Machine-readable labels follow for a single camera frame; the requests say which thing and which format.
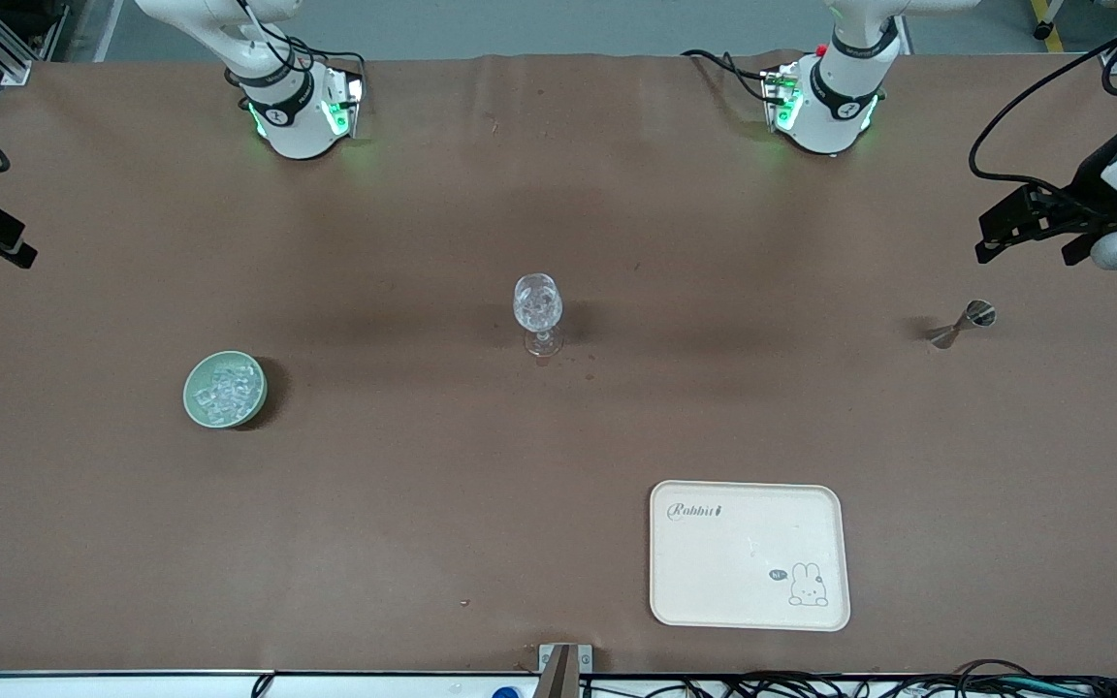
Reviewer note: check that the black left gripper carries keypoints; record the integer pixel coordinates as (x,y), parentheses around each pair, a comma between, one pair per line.
(1092,190)

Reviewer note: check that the steel cocktail jigger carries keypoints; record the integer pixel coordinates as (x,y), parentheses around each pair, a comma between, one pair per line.
(979,313)

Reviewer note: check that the clear ice cubes heap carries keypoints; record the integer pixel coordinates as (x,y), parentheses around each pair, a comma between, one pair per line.
(227,391)

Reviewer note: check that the clear wine glass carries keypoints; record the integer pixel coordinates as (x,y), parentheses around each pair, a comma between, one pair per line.
(537,302)

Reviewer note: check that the green ceramic bowl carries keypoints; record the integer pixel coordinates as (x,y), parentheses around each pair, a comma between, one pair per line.
(192,402)

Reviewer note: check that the cream rabbit print tray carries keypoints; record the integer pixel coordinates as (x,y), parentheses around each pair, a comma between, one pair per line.
(733,553)

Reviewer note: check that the brown table cover sheet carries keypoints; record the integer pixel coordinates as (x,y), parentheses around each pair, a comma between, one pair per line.
(423,504)

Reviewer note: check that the aluminium camera mast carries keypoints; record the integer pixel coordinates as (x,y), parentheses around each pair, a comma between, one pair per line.
(558,674)

